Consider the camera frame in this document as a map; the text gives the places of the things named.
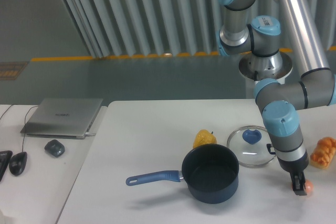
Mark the white folding partition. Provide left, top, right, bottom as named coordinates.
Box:
left=47, top=0, right=336, bottom=60

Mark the glass pot lid blue knob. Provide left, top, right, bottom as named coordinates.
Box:
left=226, top=125, right=276, bottom=168

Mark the silver laptop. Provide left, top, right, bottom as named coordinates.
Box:
left=21, top=98, right=103, bottom=139

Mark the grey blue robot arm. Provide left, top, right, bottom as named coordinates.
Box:
left=217, top=0, right=335, bottom=196

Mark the yellow bell pepper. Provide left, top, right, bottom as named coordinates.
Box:
left=193, top=129, right=217, bottom=149

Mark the black mouse cable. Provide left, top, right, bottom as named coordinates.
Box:
left=21, top=104, right=40, bottom=154

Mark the dark blue saucepan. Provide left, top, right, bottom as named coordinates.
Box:
left=125, top=144, right=239, bottom=204

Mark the orange braided bread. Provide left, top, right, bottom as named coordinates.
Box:
left=310, top=137, right=335, bottom=169

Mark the black computer mouse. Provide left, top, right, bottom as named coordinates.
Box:
left=8, top=152, right=28, bottom=176

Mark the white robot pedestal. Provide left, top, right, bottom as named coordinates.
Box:
left=239, top=51, right=293, bottom=99

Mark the brown egg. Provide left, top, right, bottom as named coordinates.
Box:
left=292, top=180, right=313, bottom=195

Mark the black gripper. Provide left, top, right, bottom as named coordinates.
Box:
left=278, top=155, right=308, bottom=196

